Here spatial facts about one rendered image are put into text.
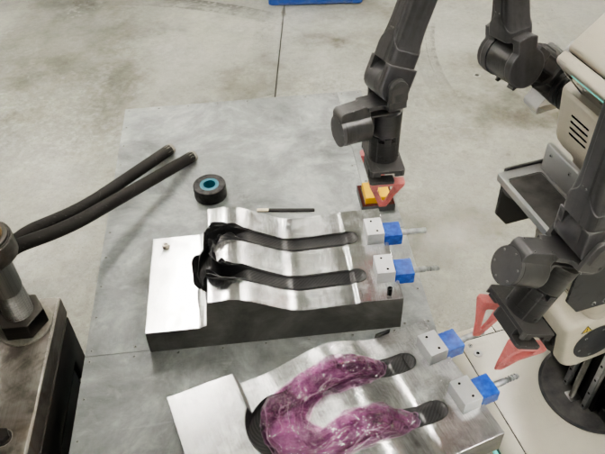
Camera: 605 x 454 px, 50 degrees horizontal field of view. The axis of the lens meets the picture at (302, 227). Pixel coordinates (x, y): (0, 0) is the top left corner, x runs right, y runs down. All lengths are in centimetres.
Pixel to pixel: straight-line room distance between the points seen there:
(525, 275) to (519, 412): 101
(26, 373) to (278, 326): 50
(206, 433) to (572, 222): 64
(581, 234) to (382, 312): 49
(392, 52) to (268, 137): 76
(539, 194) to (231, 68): 268
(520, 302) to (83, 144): 265
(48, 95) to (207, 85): 85
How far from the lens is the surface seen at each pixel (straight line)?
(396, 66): 114
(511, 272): 94
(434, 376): 122
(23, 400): 139
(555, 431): 191
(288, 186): 166
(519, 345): 102
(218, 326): 129
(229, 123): 189
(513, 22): 126
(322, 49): 391
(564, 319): 144
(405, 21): 113
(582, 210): 94
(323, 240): 139
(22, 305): 143
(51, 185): 316
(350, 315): 130
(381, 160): 123
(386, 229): 139
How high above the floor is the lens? 186
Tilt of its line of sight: 44 degrees down
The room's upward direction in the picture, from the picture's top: 2 degrees counter-clockwise
